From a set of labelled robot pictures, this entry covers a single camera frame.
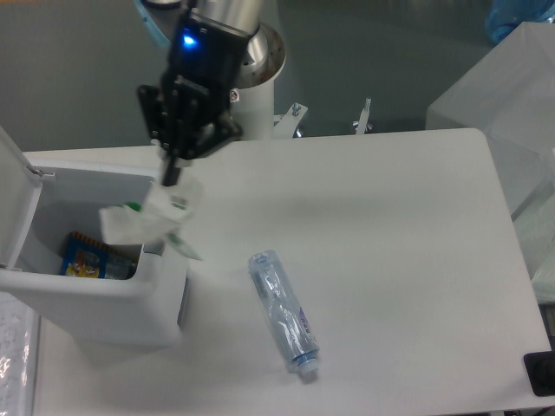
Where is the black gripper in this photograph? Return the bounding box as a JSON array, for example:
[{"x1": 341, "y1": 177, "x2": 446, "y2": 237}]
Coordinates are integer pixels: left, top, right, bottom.
[{"x1": 137, "y1": 10, "x2": 250, "y2": 187}]

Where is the white plastic wrapper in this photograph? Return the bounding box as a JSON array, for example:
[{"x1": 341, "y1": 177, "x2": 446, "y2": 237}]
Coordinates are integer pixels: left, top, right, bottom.
[{"x1": 99, "y1": 175, "x2": 203, "y2": 260}]

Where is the clear plastic water bottle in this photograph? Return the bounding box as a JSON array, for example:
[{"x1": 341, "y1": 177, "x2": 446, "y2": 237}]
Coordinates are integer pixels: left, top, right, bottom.
[{"x1": 248, "y1": 250, "x2": 319, "y2": 382}]

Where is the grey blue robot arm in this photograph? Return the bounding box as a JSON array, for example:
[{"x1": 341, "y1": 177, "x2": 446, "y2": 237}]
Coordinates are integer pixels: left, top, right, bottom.
[{"x1": 135, "y1": 1, "x2": 285, "y2": 186}]

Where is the white trash can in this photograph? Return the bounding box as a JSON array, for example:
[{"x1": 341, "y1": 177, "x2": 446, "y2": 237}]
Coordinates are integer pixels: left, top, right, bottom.
[{"x1": 1, "y1": 134, "x2": 187, "y2": 346}]

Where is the silver foil wrapper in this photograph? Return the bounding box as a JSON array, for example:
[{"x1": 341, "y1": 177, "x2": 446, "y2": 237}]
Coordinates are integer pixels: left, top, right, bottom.
[{"x1": 104, "y1": 253, "x2": 136, "y2": 280}]

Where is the blue orange snack packet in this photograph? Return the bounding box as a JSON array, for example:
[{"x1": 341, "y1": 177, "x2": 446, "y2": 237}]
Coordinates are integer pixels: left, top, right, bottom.
[{"x1": 60, "y1": 231, "x2": 110, "y2": 279}]

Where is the translucent plastic box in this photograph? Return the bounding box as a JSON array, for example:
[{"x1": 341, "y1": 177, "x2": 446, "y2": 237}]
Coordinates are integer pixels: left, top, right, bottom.
[{"x1": 426, "y1": 23, "x2": 554, "y2": 304}]

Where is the blue water jug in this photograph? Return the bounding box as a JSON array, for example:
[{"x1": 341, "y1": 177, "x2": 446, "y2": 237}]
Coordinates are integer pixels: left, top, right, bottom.
[{"x1": 485, "y1": 0, "x2": 554, "y2": 44}]

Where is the black device at edge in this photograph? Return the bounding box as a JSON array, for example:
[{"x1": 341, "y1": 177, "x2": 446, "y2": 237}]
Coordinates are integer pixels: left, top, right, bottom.
[{"x1": 524, "y1": 351, "x2": 554, "y2": 397}]

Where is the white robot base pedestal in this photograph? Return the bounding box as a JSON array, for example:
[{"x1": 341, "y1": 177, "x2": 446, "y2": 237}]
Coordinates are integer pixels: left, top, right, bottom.
[{"x1": 149, "y1": 77, "x2": 374, "y2": 146}]

